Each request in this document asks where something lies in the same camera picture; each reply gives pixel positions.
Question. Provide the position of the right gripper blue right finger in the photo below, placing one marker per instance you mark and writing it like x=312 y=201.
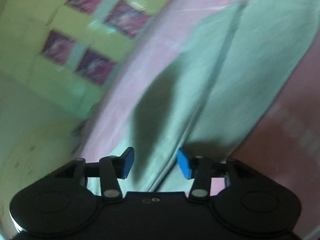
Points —
x=199 y=169

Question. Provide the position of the pink checked bed cover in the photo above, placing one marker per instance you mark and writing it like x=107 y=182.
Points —
x=283 y=144

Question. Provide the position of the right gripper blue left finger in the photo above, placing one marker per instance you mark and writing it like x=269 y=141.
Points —
x=111 y=169

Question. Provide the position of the pink poster upper right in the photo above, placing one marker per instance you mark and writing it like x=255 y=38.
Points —
x=127 y=19

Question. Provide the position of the grey knit pants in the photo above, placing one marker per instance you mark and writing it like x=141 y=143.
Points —
x=230 y=69

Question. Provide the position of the pink poster lower left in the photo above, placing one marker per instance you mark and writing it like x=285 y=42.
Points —
x=57 y=47

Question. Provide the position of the pink poster lower right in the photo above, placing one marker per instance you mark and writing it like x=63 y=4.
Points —
x=95 y=67

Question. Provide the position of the green wardrobe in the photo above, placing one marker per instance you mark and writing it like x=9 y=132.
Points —
x=25 y=26

